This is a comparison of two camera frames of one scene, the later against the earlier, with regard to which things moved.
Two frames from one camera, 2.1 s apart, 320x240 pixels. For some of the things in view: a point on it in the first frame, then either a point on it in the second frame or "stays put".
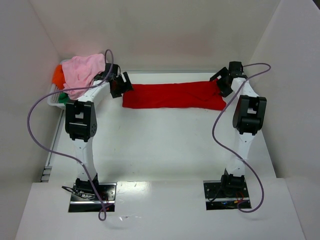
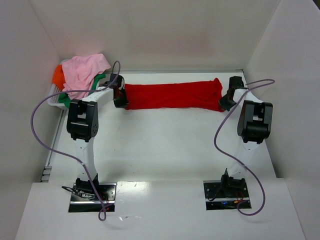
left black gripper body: x=120 y=85 to x=120 y=100
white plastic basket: x=54 y=100 stays put
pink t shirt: x=80 y=71 stays put
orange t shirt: x=58 y=77 stays put
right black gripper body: x=223 y=81 to x=227 y=101
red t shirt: x=203 y=95 stays put
